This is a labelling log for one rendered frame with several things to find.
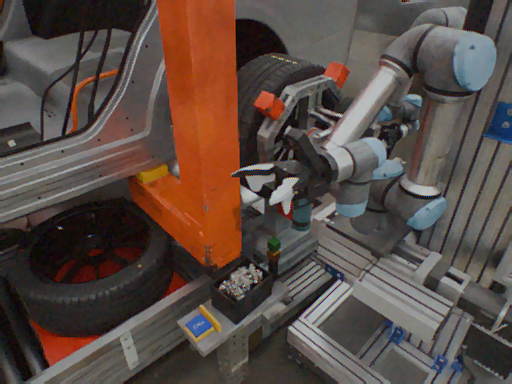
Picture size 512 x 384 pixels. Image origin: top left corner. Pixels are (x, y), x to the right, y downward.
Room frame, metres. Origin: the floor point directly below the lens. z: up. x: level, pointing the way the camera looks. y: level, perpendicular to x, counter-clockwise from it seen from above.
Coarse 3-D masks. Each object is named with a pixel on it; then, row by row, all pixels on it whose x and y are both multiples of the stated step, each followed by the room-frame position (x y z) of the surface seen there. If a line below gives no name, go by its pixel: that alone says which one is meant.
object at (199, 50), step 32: (160, 0) 1.19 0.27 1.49; (192, 0) 1.10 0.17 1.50; (224, 0) 1.17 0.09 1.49; (192, 32) 1.10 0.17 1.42; (224, 32) 1.17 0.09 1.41; (192, 64) 1.09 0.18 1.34; (224, 64) 1.16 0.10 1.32; (192, 96) 1.10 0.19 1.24; (224, 96) 1.16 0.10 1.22; (192, 128) 1.12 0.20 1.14; (224, 128) 1.16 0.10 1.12; (192, 160) 1.13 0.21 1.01; (224, 160) 1.15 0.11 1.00; (192, 192) 1.15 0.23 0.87; (224, 192) 1.15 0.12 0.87; (192, 224) 1.16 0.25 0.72; (224, 224) 1.14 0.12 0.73; (224, 256) 1.14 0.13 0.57
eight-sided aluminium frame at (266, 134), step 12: (300, 84) 1.58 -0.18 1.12; (312, 84) 1.57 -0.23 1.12; (324, 84) 1.62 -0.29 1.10; (288, 96) 1.51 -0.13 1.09; (300, 96) 1.51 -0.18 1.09; (336, 96) 1.68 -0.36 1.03; (288, 108) 1.47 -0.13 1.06; (264, 132) 1.43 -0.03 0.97; (276, 132) 1.43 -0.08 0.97; (264, 144) 1.41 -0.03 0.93; (264, 156) 1.41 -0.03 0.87
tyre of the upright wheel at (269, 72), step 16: (256, 64) 1.70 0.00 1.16; (272, 64) 1.67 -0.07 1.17; (288, 64) 1.65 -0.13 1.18; (304, 64) 1.66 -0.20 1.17; (240, 80) 1.63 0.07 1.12; (256, 80) 1.59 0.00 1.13; (272, 80) 1.55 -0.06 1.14; (288, 80) 1.59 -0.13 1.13; (304, 80) 1.66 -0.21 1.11; (240, 96) 1.56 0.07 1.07; (256, 96) 1.51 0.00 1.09; (240, 112) 1.50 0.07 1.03; (256, 112) 1.47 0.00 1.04; (240, 128) 1.47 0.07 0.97; (256, 128) 1.47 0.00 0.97; (240, 144) 1.44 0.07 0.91; (240, 160) 1.43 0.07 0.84; (256, 192) 1.48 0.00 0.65; (272, 192) 1.54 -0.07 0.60
